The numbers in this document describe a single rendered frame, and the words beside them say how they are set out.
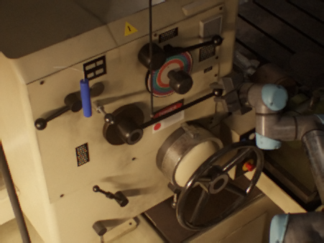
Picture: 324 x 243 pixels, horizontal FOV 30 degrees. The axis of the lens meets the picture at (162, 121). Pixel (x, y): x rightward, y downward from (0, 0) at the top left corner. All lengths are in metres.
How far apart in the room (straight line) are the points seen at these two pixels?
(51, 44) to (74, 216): 0.66
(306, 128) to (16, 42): 0.86
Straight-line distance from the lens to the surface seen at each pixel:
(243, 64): 2.65
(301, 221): 1.57
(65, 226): 2.11
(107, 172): 2.03
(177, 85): 1.84
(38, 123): 1.68
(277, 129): 1.83
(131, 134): 1.86
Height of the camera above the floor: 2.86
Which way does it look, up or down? 43 degrees down
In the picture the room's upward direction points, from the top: straight up
